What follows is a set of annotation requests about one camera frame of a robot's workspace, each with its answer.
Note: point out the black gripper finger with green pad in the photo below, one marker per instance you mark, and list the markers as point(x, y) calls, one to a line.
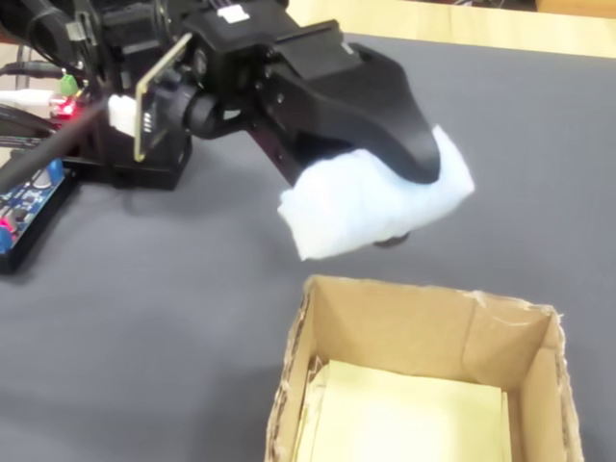
point(279, 135)
point(385, 110)

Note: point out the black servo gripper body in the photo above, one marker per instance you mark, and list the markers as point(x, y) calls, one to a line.
point(231, 62)

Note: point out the white plastic bag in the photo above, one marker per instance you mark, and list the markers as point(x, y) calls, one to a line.
point(366, 207)

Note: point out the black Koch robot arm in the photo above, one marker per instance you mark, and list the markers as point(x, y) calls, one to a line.
point(125, 29)

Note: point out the green terminal block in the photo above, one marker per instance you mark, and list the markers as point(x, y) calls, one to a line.
point(68, 84)

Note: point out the brown cardboard box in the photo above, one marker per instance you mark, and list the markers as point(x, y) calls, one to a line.
point(423, 327)

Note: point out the white plug connector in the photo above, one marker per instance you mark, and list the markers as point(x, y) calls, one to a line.
point(121, 114)

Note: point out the red lit controller board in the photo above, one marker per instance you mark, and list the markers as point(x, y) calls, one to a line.
point(67, 107)

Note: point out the dark grey textured mat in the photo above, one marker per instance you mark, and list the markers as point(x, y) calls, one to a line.
point(144, 313)

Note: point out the blue circuit board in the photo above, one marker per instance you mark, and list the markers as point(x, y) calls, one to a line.
point(48, 226)
point(26, 202)

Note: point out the pale yellow paper sheet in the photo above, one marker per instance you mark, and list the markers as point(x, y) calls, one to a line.
point(404, 414)

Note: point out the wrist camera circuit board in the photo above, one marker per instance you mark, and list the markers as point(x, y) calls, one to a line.
point(144, 120)

